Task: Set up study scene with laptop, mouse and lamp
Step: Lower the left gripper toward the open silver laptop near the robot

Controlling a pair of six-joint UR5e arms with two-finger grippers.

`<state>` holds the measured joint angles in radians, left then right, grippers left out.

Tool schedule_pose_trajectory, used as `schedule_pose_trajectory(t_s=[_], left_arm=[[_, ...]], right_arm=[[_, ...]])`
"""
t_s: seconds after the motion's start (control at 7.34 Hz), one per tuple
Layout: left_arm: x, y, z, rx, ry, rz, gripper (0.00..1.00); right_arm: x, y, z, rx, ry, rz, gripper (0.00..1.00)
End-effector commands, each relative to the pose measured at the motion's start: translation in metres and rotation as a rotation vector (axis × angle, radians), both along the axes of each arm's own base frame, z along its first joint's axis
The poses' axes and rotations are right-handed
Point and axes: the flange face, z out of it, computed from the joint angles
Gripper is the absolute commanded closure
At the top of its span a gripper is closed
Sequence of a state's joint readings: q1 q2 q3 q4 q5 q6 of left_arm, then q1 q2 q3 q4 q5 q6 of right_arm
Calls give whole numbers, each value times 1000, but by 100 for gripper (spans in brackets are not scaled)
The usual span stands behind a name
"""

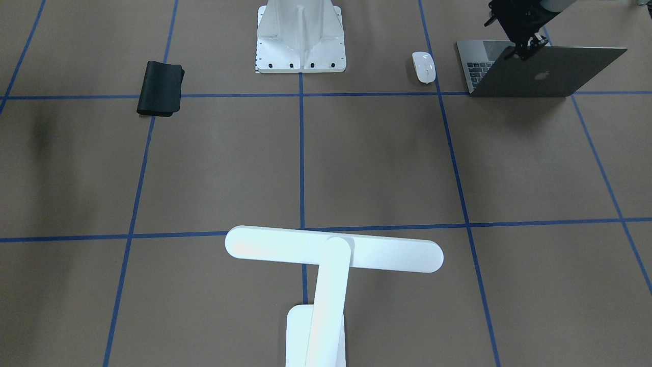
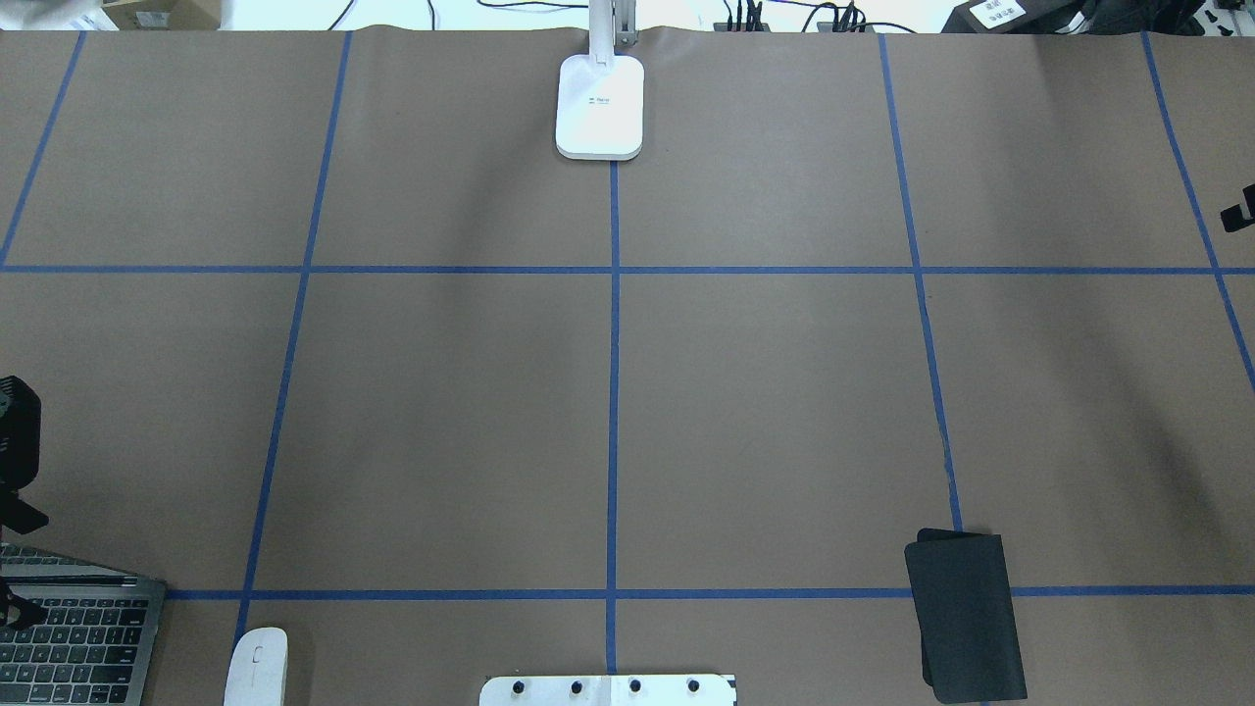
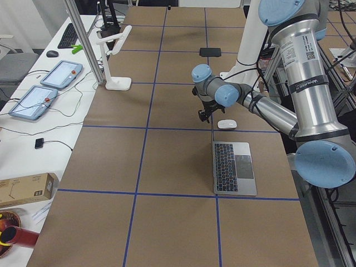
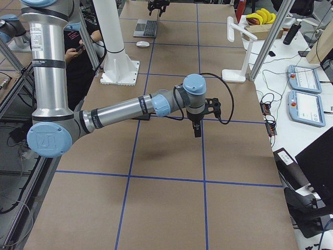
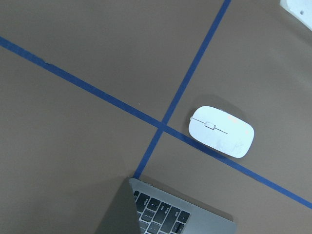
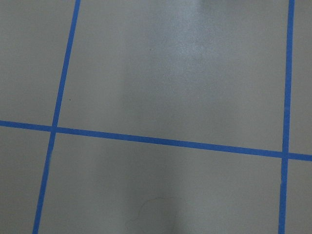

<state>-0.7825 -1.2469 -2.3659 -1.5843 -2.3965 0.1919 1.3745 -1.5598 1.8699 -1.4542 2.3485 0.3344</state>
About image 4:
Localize person in black clothes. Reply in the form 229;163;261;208
64;31;95;110

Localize white computer mouse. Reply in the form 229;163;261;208
136;41;150;48

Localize grey laptop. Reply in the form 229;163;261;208
133;10;161;38

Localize lower blue teach pendant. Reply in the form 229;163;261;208
288;90;326;127

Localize cardboard box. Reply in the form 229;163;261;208
245;24;273;40

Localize upper blue teach pendant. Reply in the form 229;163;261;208
287;65;322;94

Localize red bottle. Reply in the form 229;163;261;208
236;0;246;17

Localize blue teach pendant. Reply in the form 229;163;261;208
288;90;326;127
287;65;322;94

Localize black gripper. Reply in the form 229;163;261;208
147;0;169;17
187;111;204;138

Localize yellow bananas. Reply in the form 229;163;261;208
246;8;276;26

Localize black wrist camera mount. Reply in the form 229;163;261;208
204;98;222;119

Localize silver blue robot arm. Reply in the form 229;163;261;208
1;1;170;48
21;1;208;158

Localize black water bottle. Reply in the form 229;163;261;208
283;19;302;45

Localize white pedestal column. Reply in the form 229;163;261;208
93;0;140;86

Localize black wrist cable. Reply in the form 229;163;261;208
173;73;233;124

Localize white desk lamp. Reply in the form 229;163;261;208
221;16;258;83

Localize black monitor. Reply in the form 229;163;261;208
296;128;332;205

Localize aluminium frame post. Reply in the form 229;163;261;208
249;0;295;82

